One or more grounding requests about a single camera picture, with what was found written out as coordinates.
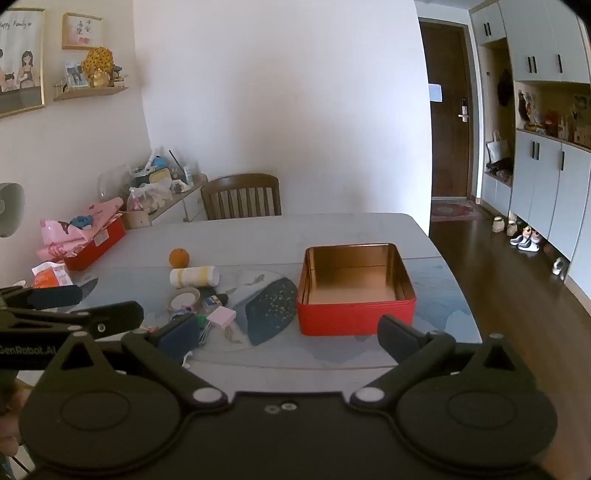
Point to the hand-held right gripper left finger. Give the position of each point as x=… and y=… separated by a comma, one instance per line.
x=178, y=334

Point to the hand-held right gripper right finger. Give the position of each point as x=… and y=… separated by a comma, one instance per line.
x=397, y=337

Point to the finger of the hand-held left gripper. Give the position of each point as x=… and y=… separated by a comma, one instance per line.
x=55, y=297
x=111, y=317

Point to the round beige plate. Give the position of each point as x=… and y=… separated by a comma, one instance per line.
x=184, y=300

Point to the person's left hand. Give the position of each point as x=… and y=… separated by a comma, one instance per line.
x=9, y=401

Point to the orange snack packet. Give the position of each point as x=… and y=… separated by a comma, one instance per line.
x=51, y=277

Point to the pink binder clip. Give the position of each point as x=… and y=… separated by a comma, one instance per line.
x=220, y=318

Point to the white and yellow roll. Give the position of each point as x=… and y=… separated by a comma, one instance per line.
x=194, y=276

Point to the printed table mat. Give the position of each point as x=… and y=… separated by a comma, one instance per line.
x=443, y=295

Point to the red tin with pink cloth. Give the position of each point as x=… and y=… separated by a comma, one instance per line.
x=64, y=235

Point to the red cardboard box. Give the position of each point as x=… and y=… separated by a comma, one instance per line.
x=99, y=242

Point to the orange fruit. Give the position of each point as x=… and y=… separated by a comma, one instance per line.
x=179, y=257

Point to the dark speckled pouch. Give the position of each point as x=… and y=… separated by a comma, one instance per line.
x=270, y=309

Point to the white fan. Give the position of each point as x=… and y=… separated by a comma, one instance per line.
x=9, y=207

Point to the clear plastic bag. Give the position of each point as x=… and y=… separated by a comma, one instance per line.
x=147, y=194

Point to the white sideboard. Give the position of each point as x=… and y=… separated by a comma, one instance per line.
x=184, y=205

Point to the red patterned rug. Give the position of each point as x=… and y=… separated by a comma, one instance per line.
x=455, y=211

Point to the beige shoe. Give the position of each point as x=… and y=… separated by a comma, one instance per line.
x=511, y=228
x=497, y=225

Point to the wooden chair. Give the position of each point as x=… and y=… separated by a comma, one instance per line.
x=241, y=196

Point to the pair of grey sneakers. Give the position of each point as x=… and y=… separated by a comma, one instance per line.
x=526, y=241

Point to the low grey bench cabinet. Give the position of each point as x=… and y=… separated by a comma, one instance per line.
x=496, y=194

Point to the white shoe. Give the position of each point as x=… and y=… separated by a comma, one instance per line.
x=559, y=266

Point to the brown door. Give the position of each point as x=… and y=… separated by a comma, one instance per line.
x=445, y=147

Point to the grey double-door cabinet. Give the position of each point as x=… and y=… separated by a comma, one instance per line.
x=549, y=194

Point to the white tote bag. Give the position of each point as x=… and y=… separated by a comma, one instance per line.
x=497, y=148

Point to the photo card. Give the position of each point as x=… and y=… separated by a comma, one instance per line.
x=75, y=75

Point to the sunflower bouquet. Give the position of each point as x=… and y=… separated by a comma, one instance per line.
x=98, y=64

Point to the paper note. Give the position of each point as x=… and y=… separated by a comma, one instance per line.
x=435, y=93

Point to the row of shelf figurines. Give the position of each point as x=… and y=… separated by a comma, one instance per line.
x=549, y=117

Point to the small framed picture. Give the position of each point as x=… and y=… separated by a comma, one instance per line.
x=82, y=31

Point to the dark hanging hat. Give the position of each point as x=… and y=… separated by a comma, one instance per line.
x=505, y=87

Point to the grey upper cabinet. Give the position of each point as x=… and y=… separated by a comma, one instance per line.
x=531, y=37

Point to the wooden wall shelf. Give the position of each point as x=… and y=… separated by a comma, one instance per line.
x=90, y=92

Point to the wall poster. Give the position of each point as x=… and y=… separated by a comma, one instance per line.
x=21, y=60

